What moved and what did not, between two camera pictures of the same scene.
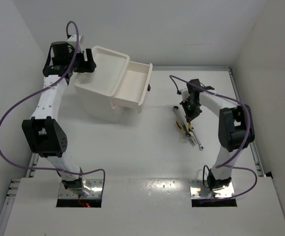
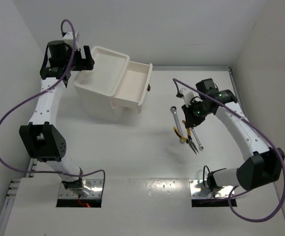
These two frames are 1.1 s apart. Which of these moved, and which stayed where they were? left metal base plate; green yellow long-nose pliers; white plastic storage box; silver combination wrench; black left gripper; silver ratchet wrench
Moved: silver ratchet wrench; green yellow long-nose pliers
Stayed: left metal base plate; white plastic storage box; silver combination wrench; black left gripper
